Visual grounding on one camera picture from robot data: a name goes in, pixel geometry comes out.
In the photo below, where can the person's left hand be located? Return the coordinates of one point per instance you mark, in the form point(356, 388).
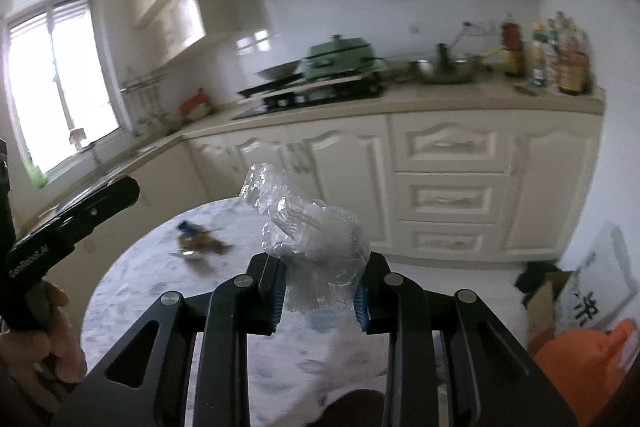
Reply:
point(62, 347)

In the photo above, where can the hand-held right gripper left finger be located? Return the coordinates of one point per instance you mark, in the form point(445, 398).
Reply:
point(277, 302)

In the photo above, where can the orange plastic bag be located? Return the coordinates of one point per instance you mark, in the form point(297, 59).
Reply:
point(580, 377)

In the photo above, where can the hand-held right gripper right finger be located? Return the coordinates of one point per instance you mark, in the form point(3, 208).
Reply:
point(361, 312)

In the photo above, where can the cream cabinet drawer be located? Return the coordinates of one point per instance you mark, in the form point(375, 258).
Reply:
point(447, 239)
point(450, 142)
point(450, 198)

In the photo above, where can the black gas stove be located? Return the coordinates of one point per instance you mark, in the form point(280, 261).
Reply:
point(310, 102)

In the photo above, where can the row of condiment bottles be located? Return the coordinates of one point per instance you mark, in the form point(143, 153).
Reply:
point(570, 57)

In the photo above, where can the clear plastic bag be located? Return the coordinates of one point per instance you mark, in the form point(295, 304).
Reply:
point(310, 232)

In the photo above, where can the cardboard box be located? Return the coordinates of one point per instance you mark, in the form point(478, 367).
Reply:
point(545, 312)

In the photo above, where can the steel sink faucet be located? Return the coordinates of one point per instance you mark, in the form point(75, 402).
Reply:
point(79, 142)

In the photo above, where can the dark snack wrapper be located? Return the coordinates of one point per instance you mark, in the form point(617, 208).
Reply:
point(200, 244)

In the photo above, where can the red and white bowl stack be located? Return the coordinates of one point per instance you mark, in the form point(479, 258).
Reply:
point(195, 106)

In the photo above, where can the wooden board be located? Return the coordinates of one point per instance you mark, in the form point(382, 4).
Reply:
point(320, 83)

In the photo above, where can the cream base cabinet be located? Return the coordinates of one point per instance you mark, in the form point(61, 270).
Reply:
point(345, 167)

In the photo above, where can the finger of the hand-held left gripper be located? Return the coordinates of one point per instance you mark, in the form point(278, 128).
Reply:
point(105, 204)

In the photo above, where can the white wall socket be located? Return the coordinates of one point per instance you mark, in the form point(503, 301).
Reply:
point(482, 27)

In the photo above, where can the green bottle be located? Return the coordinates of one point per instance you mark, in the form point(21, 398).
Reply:
point(36, 174)

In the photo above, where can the steel kitchen sink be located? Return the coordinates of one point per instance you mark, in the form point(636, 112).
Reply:
point(115, 168)

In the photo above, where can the steel wok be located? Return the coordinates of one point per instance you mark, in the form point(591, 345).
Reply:
point(445, 69)

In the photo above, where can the wall utensil rack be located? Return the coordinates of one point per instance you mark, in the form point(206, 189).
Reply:
point(145, 82)

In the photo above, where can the white printed rice bag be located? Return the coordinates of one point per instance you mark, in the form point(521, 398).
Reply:
point(600, 277)

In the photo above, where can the white framed window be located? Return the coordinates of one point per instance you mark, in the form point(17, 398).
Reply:
point(65, 77)

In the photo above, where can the black cloth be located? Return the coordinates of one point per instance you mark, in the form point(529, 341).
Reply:
point(535, 277)

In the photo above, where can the grey frying pan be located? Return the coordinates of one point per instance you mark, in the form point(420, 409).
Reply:
point(277, 71)

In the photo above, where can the green electric cooker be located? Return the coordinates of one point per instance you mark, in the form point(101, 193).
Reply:
point(340, 57)

